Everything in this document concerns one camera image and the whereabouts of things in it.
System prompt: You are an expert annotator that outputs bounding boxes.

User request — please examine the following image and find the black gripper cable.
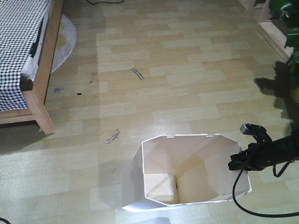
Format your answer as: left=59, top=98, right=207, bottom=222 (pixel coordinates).
left=232, top=160, right=299, bottom=217

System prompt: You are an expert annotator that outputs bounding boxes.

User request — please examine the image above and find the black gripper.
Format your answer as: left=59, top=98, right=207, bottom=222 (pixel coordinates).
left=228, top=130, right=274, bottom=171

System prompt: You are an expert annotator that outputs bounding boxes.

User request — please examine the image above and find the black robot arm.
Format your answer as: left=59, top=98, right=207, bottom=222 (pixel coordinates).
left=228, top=132, right=299, bottom=171

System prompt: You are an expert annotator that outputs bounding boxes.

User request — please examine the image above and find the white octagonal trash bin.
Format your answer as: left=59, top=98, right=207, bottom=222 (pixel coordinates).
left=121, top=134, right=251, bottom=212

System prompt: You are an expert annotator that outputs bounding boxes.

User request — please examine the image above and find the wooden shelf unit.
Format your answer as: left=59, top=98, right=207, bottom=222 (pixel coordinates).
left=235, top=0, right=293, bottom=62

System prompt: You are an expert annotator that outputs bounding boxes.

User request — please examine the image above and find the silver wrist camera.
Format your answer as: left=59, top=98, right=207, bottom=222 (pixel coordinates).
left=240, top=123, right=252, bottom=135

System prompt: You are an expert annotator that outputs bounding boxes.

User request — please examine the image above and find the grey round rug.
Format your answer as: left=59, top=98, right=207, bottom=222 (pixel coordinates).
left=51, top=14, right=77, bottom=73

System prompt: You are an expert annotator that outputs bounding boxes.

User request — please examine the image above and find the green potted plant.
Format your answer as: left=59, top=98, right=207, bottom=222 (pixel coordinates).
left=269, top=0, right=299, bottom=102

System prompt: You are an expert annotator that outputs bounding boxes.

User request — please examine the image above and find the black white checkered bedding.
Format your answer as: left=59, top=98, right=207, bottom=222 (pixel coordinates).
left=0, top=0, right=50, bottom=111

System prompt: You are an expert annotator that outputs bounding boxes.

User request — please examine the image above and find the wooden bed frame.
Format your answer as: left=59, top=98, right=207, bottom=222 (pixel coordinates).
left=0, top=0, right=64, bottom=134

